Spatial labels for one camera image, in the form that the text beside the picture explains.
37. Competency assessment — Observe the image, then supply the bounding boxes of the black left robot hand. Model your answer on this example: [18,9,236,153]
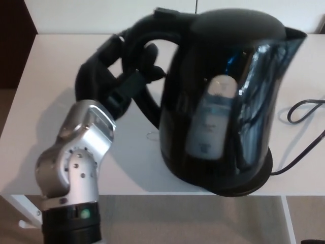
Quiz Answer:
[74,32,166,122]

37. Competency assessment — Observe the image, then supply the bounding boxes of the black electric kettle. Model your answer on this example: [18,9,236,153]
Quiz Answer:
[119,6,309,185]

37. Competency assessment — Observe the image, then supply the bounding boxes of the black round kettle base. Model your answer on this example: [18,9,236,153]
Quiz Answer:
[160,149,275,198]

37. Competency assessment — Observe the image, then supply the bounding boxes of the dark brown cabinet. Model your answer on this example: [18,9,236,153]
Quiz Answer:
[0,0,39,90]

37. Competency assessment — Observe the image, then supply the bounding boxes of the white table leg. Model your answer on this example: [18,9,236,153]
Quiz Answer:
[280,195,302,244]
[4,195,43,229]

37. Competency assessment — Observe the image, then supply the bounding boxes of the black power cable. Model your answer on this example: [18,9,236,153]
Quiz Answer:
[270,95,325,176]

